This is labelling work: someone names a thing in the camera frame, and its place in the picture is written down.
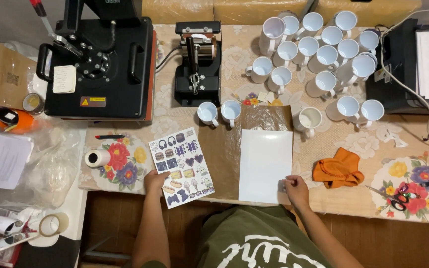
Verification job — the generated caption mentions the person's right hand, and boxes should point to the person's right hand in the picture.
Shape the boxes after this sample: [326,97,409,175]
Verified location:
[282,175,310,211]

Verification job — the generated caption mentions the person's left hand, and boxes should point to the person's left hand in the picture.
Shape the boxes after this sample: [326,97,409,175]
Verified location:
[144,170,171,195]

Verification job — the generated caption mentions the printed sticker design sheet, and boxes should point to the printed sticker design sheet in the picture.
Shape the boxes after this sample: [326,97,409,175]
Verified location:
[148,127,215,209]

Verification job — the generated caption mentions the white paper sheet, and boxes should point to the white paper sheet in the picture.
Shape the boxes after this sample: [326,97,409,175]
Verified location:
[238,129,294,205]

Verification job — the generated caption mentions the orange cloth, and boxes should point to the orange cloth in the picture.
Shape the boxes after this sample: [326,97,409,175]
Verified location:
[312,147,365,189]

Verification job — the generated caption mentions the beige floral tablecloth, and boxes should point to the beige floral tablecloth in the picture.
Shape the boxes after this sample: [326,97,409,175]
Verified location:
[78,24,429,226]

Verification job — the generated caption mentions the white tape roll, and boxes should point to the white tape roll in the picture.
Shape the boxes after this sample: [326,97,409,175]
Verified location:
[84,149,111,168]

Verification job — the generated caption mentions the person's green printed shirt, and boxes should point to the person's green printed shirt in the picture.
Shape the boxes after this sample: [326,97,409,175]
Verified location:
[196,205,333,268]

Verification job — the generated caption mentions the brown nonstick liner sheet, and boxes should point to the brown nonstick liner sheet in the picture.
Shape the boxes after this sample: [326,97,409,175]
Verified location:
[198,105,294,202]

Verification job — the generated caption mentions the small beige paper pieces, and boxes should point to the small beige paper pieces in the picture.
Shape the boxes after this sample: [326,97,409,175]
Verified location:
[256,91,276,104]

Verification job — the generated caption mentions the heap of clear plastic bags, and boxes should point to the heap of clear plastic bags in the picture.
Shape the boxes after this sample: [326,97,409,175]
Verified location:
[0,115,83,211]

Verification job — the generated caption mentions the large clear tape roll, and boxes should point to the large clear tape roll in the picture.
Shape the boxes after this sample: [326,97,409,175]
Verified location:
[38,212,69,237]

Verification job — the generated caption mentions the white paper scraps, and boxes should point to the white paper scraps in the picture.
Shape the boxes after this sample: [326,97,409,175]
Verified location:
[382,127,409,148]

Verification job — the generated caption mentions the black mug heat press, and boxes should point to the black mug heat press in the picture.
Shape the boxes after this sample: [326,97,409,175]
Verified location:
[174,21,222,108]

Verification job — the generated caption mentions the black flat heat press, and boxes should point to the black flat heat press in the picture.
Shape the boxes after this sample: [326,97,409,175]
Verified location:
[29,0,158,121]

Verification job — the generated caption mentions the cluster of white mugs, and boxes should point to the cluster of white mugs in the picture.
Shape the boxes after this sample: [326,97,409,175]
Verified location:
[197,10,386,139]

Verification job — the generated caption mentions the white handwritten note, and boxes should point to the white handwritten note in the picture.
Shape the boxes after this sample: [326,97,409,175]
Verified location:
[52,65,77,94]

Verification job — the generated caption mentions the small clear tape roll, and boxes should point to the small clear tape roll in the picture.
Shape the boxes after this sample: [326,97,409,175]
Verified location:
[22,93,45,115]

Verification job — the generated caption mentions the orange and black tool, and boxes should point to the orange and black tool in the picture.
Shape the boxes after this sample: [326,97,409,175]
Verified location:
[0,108,35,134]

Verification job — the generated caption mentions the printed white document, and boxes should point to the printed white document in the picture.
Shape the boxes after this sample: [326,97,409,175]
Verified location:
[0,130,34,190]

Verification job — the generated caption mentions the rolled white paper sheets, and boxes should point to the rolled white paper sheets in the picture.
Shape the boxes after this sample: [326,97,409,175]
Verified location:
[0,208,40,254]

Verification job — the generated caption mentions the black printer with paper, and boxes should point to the black printer with paper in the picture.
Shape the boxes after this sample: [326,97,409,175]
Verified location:
[365,19,429,115]

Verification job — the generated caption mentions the brown cardboard box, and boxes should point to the brown cardboard box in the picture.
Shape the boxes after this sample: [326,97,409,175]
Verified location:
[0,33,37,111]

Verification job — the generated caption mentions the black handled scissors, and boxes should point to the black handled scissors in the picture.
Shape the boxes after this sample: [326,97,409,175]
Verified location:
[366,183,421,212]

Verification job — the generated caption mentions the white cable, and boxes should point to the white cable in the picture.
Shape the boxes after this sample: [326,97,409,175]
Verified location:
[379,9,429,183]

